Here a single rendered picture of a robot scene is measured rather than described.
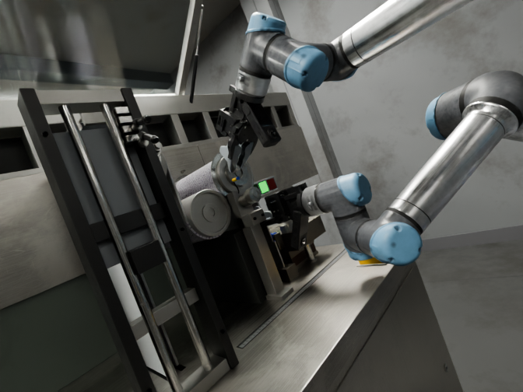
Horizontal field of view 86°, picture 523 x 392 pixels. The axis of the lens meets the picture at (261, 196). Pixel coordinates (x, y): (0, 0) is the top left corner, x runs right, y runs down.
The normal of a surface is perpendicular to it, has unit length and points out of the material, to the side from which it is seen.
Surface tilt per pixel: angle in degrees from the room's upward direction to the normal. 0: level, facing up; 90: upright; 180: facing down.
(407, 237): 90
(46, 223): 90
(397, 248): 90
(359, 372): 90
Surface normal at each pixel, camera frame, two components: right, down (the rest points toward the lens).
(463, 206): -0.57, 0.25
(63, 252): 0.66, -0.23
